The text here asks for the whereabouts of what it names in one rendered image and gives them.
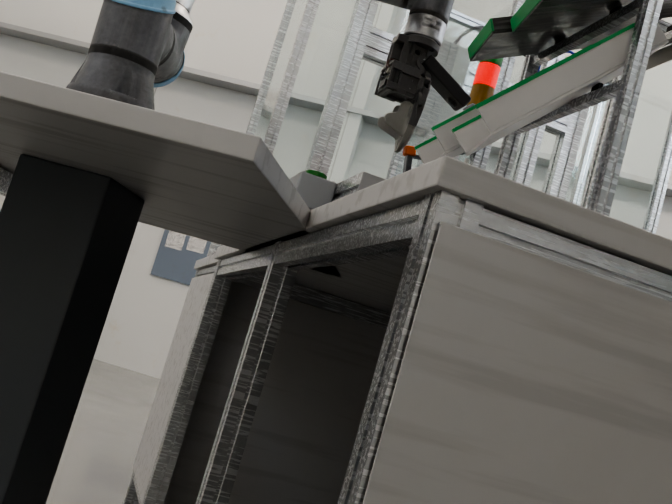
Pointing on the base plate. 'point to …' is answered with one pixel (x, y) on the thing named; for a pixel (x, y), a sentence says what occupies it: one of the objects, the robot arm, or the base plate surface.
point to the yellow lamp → (480, 93)
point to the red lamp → (487, 74)
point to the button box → (313, 189)
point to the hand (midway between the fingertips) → (402, 147)
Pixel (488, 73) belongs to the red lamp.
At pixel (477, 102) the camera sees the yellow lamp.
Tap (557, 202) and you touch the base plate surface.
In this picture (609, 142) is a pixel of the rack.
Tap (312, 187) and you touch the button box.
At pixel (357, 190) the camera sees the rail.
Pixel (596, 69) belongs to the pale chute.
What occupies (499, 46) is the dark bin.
